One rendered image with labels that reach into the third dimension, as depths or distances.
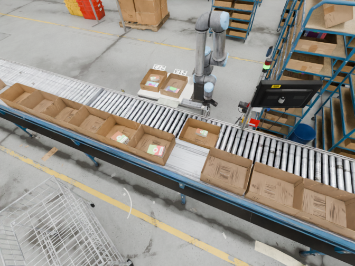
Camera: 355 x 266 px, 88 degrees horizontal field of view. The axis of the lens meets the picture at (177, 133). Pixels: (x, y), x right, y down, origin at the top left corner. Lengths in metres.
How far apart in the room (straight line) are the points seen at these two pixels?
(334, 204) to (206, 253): 1.39
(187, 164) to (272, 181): 0.80
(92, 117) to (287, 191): 2.23
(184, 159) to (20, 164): 2.80
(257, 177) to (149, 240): 1.50
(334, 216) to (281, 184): 0.42
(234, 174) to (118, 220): 1.63
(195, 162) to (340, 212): 1.26
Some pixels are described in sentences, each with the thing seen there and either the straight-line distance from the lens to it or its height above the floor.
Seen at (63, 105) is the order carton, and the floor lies 0.92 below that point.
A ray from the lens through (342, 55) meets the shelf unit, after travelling 2.35.
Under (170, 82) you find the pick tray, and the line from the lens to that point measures 2.89.
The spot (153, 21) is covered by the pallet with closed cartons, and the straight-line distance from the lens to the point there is 6.02.
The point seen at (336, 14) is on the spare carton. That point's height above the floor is 1.85.
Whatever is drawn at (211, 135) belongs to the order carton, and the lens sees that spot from 2.21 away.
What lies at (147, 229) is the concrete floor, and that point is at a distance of 2.64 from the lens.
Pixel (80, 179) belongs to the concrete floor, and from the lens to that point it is 3.18.
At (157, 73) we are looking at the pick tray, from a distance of 3.04.
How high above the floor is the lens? 2.56
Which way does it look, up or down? 54 degrees down
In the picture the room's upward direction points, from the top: 5 degrees counter-clockwise
